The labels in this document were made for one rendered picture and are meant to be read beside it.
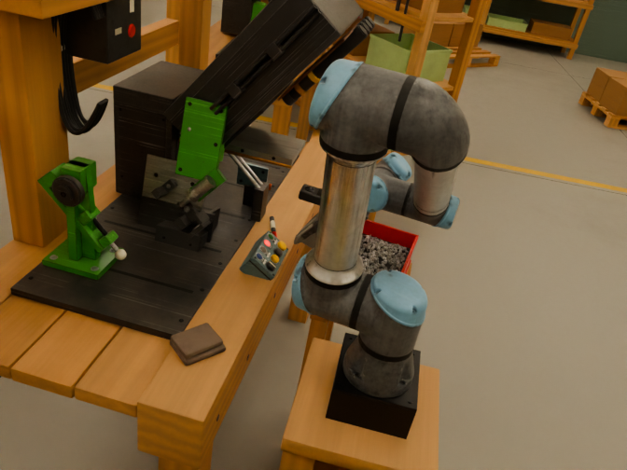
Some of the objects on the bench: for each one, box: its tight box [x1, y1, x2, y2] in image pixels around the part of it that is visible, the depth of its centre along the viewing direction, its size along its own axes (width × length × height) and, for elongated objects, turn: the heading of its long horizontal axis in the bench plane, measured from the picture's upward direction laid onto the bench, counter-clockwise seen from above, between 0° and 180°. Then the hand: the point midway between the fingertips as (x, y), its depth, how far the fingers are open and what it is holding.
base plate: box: [10, 152, 300, 340], centre depth 178 cm, size 42×110×2 cm, turn 153°
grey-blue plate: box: [237, 162, 269, 207], centre depth 180 cm, size 10×2×14 cm, turn 63°
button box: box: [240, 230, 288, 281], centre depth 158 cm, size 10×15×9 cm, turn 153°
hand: (296, 238), depth 151 cm, fingers closed
